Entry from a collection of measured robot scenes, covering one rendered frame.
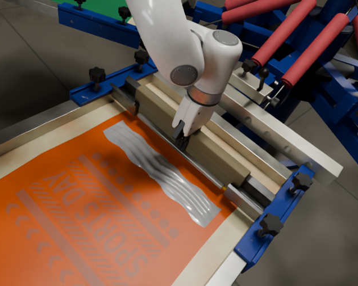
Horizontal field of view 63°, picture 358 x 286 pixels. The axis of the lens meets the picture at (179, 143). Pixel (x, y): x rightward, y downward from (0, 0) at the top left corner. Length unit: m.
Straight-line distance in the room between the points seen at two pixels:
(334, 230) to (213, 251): 1.64
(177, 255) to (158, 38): 0.43
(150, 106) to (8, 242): 0.42
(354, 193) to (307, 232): 0.62
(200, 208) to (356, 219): 1.83
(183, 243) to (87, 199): 0.23
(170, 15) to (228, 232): 0.48
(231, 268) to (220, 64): 0.40
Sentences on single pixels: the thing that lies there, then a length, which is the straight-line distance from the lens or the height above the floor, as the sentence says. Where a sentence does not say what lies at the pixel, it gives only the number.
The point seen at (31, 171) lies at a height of 0.95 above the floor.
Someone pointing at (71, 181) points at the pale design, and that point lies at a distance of 0.70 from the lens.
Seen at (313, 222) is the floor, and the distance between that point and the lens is 2.18.
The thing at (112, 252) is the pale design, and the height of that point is 0.95.
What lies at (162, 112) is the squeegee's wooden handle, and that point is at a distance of 0.73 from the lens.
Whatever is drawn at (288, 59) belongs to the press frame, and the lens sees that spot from 1.24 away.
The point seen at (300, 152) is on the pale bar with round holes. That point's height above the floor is 1.03.
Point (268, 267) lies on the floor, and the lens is 1.86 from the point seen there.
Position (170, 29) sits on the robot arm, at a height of 1.34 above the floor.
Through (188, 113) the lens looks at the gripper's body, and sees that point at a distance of 0.62.
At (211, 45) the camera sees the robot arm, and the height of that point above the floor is 1.29.
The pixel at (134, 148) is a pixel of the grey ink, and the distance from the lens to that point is 0.75.
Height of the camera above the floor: 1.55
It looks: 48 degrees down
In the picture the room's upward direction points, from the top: 20 degrees clockwise
